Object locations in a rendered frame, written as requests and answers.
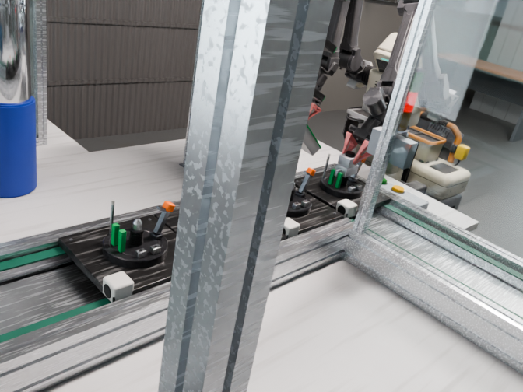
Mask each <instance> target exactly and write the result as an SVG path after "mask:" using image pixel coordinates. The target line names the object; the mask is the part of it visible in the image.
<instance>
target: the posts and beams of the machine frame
mask: <svg viewBox="0 0 523 392"><path fill-rule="evenodd" d="M334 2H335V0H205V3H204V9H203V17H202V28H201V36H200V42H199V49H198V61H197V68H196V75H195V88H194V94H193V100H192V108H191V120H190V127H189V133H188V146H187V152H186V160H185V166H184V179H183V185H182V192H181V204H180V211H179V218H178V224H177V237H176V243H175V251H174V262H173V270H172V276H171V283H170V295H169V303H168V309H167V322H166V328H165V335H164V342H163V354H162V361H161V367H160V380H159V386H158V392H247V386H248V383H249V379H250V375H251V369H252V366H253V361H254V355H255V352H256V348H257V344H258V338H259V335H260V330H261V327H262V321H263V316H264V313H265V307H266V303H267V299H268V296H269V290H270V285H271V282H272V276H273V272H274V268H275V265H276V258H277V254H278V251H279V245H280V241H281V237H282V234H283V227H284V223H285V220H286V213H287V210H288V206H289V203H290V196H291V192H292V189H293V182H294V179H295V175H296V171H297V165H298V161H299V158H300V151H301V148H302V144H303V140H304V134H305V130H306V126H307V120H308V117H309V113H310V109H311V103H312V99H313V95H314V89H315V86H316V82H317V78H318V72H319V68H320V64H321V58H322V55H323V50H324V47H325V41H326V37H327V33H328V27H329V23H330V19H331V16H332V10H333V5H334Z"/></svg>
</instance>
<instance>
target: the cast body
mask: <svg viewBox="0 0 523 392"><path fill-rule="evenodd" d="M355 155H356V154H355V153H354V152H352V151H347V152H346V153H343V154H340V155H339V161H338V163H336V166H335V175H334V176H336V177H337V176H338V174H339V173H343V177H348V176H351V175H353V174H356V173H357V170H358V167H359V165H357V164H355V165H354V164H353V160H354V159H355V157H356V156H355Z"/></svg>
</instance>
